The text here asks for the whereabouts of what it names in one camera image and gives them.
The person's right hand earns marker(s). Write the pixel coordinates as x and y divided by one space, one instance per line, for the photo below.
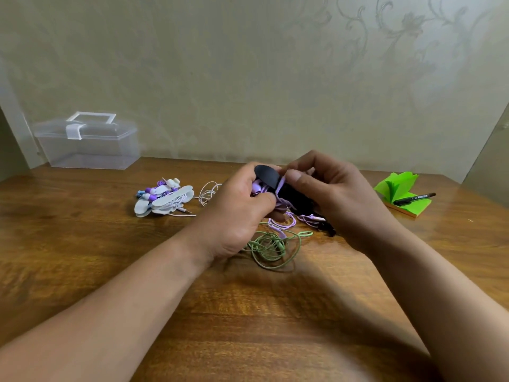
346 202

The person's left hand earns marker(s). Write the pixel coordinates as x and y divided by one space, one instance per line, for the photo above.
226 218

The person's left thumb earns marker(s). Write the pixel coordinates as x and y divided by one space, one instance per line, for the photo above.
265 206

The person's right thumb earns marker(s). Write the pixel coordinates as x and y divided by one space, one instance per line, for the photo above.
301 182

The person's right forearm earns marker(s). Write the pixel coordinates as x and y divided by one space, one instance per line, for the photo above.
445 306

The person's left forearm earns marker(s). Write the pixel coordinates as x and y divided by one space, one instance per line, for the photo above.
107 314

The green sticky note pad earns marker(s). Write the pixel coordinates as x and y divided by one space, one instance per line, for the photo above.
401 190

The pile of white-wrapped earphones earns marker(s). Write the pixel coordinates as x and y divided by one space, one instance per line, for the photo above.
163 198

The black marker pen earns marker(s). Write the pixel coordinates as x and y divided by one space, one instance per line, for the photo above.
413 198

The clear plastic storage box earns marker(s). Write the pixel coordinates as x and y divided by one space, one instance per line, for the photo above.
89 145

